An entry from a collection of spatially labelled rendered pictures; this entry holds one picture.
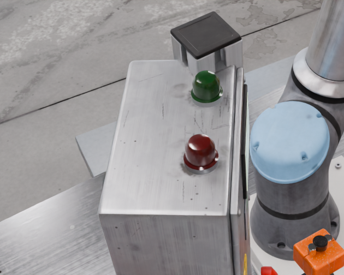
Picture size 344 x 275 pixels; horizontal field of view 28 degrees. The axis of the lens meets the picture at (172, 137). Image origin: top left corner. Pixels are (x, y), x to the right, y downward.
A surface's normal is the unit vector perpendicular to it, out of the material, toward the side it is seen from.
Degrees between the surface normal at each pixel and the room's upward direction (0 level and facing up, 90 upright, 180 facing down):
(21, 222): 0
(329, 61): 89
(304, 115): 8
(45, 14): 0
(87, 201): 0
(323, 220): 68
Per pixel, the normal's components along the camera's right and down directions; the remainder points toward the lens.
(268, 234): -0.70, 0.34
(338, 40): -0.48, 0.66
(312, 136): -0.22, -0.62
